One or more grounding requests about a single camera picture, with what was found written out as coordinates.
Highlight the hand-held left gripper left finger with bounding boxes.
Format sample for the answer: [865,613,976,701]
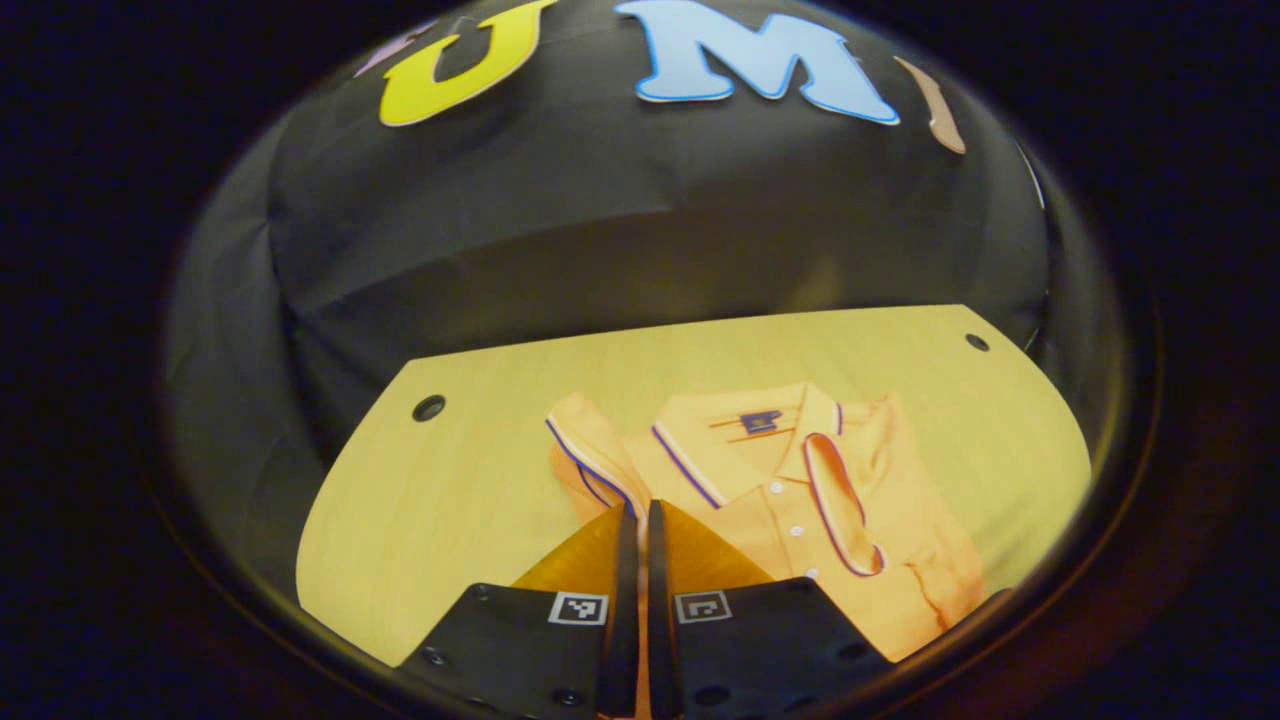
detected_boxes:
[400,500,642,720]

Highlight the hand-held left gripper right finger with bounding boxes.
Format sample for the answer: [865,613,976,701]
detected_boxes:
[648,498,893,720]

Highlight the orange T-shirt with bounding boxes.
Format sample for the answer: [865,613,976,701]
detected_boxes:
[545,383,988,664]

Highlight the black backdrop cloth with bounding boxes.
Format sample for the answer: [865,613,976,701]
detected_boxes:
[165,0,1113,611]

